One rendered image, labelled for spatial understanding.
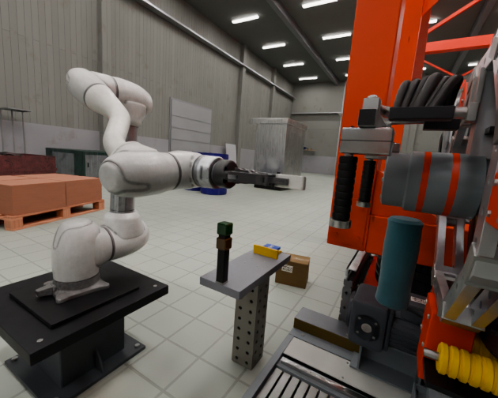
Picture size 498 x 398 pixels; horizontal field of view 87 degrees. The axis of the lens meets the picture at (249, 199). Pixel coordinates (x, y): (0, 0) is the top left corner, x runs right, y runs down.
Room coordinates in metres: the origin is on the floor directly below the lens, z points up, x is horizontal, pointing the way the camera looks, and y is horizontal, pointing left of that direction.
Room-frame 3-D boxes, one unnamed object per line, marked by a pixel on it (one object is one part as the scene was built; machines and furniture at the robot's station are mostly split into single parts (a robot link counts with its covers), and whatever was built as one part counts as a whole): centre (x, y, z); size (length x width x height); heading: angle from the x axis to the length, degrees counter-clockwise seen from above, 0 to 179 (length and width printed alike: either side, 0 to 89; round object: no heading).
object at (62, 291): (0.96, 0.67, 0.34); 0.22 x 0.18 x 0.06; 142
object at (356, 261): (2.23, -1.14, 0.28); 2.47 x 0.09 x 0.22; 149
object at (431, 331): (0.55, -0.52, 0.48); 0.16 x 0.12 x 0.17; 59
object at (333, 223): (0.54, -0.19, 0.83); 0.04 x 0.04 x 0.16
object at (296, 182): (0.60, -0.09, 0.83); 0.07 x 0.01 x 0.03; 59
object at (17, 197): (3.10, 2.53, 0.22); 1.27 x 0.92 x 0.44; 163
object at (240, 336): (1.04, -0.04, 0.21); 0.10 x 0.10 x 0.42; 59
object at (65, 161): (7.00, 3.97, 0.37); 1.87 x 1.73 x 0.74; 150
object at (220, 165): (0.68, 0.04, 0.83); 0.09 x 0.08 x 0.07; 59
